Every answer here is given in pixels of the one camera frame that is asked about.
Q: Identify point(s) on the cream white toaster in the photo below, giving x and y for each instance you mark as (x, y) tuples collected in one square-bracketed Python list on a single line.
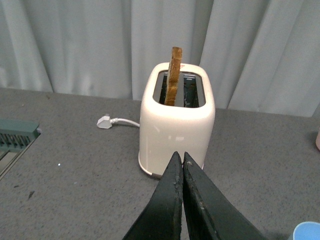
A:
[(167, 129)]

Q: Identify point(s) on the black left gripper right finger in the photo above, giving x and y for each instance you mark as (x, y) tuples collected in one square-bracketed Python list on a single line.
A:
[(209, 214)]

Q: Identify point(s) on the light blue plastic cup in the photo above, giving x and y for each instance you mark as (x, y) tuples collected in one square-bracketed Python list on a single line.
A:
[(308, 230)]

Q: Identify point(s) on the white power plug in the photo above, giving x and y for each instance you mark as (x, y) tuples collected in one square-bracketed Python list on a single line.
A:
[(105, 122)]

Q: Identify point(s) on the grey-white curtain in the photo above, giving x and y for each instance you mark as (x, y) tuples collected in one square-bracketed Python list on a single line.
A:
[(260, 55)]

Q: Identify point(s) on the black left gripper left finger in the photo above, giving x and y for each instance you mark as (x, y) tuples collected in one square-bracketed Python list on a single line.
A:
[(161, 219)]

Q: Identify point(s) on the pink plastic bowl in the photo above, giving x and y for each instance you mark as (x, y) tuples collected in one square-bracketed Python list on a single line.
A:
[(317, 141)]

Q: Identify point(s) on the toasted bread slice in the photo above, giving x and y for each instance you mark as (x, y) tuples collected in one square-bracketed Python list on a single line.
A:
[(173, 76)]

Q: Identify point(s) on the green dish rack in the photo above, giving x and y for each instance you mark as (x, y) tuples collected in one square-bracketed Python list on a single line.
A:
[(16, 136)]

